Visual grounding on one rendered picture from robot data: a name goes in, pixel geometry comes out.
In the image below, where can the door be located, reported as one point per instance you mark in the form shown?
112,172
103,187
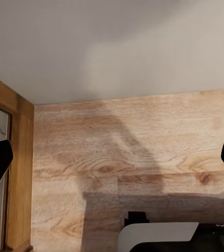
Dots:
16,126

